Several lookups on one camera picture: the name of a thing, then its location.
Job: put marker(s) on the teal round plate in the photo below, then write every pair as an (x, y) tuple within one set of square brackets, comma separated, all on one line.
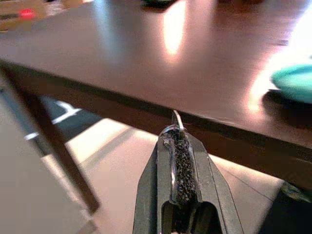
[(293, 83)]

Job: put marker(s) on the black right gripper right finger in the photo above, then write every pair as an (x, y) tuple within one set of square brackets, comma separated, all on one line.
[(214, 185)]

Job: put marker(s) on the red blurred object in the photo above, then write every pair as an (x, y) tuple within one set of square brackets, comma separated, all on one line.
[(27, 13)]

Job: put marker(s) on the dark wooden table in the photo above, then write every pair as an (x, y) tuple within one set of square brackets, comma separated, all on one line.
[(156, 80)]

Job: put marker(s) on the dark wooden table leg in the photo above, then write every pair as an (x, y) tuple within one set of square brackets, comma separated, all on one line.
[(50, 139)]

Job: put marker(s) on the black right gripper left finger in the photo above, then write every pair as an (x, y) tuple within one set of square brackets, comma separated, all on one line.
[(150, 185)]

